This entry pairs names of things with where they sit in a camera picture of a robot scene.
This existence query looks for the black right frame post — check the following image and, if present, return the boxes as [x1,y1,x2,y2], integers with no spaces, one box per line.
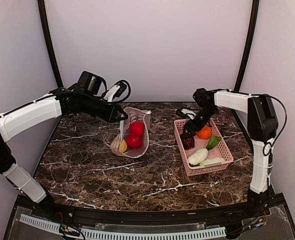
[233,0,260,92]

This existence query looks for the clear zip top bag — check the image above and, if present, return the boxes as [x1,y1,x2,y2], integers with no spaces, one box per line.
[110,107,152,158]

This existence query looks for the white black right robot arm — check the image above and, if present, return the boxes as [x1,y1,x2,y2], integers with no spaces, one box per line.
[181,88,279,195]

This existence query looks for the grey slotted cable duct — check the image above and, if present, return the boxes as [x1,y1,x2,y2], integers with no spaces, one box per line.
[19,214,226,240]

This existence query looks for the white toy radish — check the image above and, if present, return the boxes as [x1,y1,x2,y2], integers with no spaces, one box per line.
[188,148,209,166]

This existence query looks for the black frame post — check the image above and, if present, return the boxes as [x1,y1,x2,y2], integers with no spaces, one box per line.
[37,0,64,88]
[233,0,260,92]

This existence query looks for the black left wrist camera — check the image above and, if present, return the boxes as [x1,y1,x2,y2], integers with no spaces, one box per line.
[74,71,105,96]

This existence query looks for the dark purple toy onion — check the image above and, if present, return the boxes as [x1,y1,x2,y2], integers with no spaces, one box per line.
[181,136,195,150]

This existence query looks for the orange toy fruit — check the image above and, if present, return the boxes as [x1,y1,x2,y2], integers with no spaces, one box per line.
[196,125,212,140]

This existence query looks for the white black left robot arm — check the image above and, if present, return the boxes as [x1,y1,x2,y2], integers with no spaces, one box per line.
[0,88,128,218]

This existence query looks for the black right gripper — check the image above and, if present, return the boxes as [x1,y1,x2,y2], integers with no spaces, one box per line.
[182,106,218,139]

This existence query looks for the black front mounting rail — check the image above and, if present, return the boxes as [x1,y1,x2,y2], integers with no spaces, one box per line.
[13,194,284,234]

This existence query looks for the green toy leaf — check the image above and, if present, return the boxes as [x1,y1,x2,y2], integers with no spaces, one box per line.
[206,135,222,151]

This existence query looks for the yellow toy pear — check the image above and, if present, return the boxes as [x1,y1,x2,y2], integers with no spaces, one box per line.
[119,139,128,153]

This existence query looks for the black left frame post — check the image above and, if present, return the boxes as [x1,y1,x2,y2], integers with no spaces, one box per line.
[37,0,64,88]

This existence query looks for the red toy tomato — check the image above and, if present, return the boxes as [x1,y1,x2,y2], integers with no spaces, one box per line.
[130,121,146,137]

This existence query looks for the pale green toy cabbage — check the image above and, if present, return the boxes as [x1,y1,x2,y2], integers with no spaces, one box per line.
[199,157,225,167]

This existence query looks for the red toy pomegranate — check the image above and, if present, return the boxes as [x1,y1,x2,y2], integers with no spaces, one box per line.
[126,134,143,149]

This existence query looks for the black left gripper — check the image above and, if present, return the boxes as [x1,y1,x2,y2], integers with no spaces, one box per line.
[81,94,129,123]

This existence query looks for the pink perforated plastic basket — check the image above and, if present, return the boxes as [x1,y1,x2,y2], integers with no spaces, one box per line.
[174,119,234,176]

